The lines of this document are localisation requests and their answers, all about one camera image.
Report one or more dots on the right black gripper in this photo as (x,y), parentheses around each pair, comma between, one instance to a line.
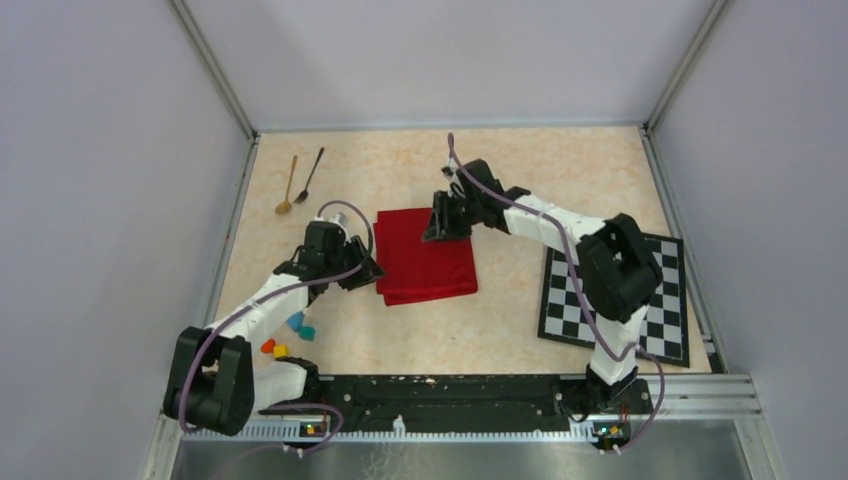
(440,226)

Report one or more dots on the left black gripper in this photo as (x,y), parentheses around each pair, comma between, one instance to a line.
(365,276)

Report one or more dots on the red cloth napkin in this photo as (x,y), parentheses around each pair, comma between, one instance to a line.
(417,271)

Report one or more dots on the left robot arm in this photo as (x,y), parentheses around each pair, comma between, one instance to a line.
(213,383)

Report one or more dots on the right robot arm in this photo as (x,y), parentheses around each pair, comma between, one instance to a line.
(614,272)

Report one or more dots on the teal cube block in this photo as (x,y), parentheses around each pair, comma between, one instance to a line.
(307,333)

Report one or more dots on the black fork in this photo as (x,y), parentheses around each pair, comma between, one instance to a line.
(304,193)

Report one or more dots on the gold spoon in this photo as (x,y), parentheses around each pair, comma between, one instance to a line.
(285,205)

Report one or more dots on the yellow cube block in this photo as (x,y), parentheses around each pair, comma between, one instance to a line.
(280,351)

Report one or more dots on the orange round block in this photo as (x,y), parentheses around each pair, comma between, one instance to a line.
(268,346)

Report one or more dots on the black white checkerboard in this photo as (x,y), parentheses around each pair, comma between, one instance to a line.
(664,332)

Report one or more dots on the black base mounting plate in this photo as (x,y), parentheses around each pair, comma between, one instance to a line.
(468,403)

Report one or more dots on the aluminium front rail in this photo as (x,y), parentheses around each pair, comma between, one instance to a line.
(698,397)

